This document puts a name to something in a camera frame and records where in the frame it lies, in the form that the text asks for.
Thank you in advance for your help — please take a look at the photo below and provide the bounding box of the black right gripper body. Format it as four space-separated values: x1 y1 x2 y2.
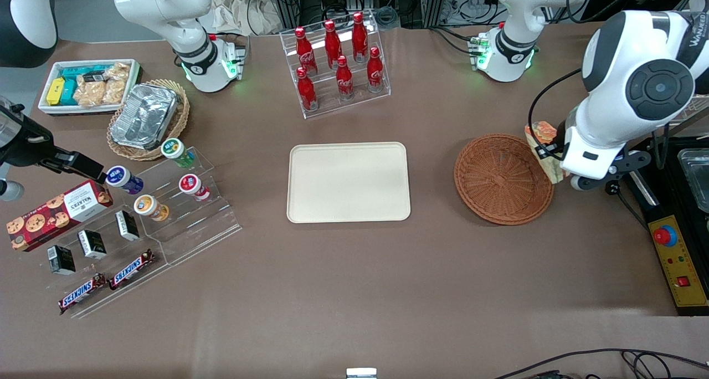
0 112 55 168

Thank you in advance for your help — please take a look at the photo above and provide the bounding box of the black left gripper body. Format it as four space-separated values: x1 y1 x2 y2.
554 119 574 147

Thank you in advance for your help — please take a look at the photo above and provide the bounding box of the triangular sandwich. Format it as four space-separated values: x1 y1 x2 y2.
525 121 567 184

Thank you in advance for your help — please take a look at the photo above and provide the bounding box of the round brown wicker basket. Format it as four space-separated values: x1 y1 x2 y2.
454 134 555 226

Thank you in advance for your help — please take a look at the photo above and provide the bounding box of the aluminium foil tray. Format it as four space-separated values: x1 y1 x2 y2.
110 84 179 151

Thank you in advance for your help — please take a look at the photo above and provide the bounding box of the oval light wicker basket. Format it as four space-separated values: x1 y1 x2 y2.
107 79 191 162

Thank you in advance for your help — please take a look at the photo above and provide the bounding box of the shiny metal tray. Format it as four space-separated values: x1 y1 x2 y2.
677 148 709 213

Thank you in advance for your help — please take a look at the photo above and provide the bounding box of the beige rectangular tray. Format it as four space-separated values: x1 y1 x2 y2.
286 142 412 224

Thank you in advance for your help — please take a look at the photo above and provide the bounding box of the white plastic snack bin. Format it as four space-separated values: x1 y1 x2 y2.
38 59 142 116

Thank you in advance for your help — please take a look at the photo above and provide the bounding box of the blue lid purple cup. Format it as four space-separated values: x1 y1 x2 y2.
105 166 145 196

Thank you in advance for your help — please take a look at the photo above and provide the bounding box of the red Walkers cookie box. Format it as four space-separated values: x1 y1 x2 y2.
7 180 114 252

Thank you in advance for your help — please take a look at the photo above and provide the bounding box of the teal snack box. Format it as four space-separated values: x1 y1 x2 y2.
58 80 79 106
60 65 107 84

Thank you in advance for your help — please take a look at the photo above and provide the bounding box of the small black carton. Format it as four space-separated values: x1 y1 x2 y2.
78 230 107 260
47 245 76 275
115 210 140 242

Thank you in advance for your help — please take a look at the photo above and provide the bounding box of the orange cup with white lid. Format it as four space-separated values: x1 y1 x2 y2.
133 194 169 222

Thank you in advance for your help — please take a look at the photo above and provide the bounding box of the green lid cup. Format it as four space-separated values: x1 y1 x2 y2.
160 138 196 168

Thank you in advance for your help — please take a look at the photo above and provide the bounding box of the red lid cup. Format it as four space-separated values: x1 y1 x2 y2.
178 174 211 202

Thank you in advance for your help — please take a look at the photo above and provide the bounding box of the Snickers bar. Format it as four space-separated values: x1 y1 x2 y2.
58 273 107 315
109 249 156 290

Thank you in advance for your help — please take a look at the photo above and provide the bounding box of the yellow control box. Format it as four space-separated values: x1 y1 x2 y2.
626 135 709 316

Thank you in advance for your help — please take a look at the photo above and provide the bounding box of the clear acrylic stepped stand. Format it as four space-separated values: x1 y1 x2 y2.
42 146 243 319

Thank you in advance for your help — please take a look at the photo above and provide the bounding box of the red cola bottle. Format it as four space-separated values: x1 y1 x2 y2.
294 27 318 76
366 47 386 93
352 12 369 63
296 68 320 112
336 55 356 100
323 20 343 70

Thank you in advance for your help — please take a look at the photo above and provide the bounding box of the clear acrylic bottle rack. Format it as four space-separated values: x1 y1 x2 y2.
280 9 391 119

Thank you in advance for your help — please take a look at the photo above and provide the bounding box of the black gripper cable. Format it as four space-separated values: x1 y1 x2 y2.
528 68 583 147

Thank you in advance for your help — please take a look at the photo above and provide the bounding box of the black cable with plug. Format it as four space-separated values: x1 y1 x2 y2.
604 180 650 226

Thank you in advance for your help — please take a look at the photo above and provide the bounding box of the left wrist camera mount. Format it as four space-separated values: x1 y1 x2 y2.
571 151 652 192

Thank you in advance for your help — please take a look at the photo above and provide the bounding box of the long black floor cable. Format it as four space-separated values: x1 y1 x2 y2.
493 348 709 379

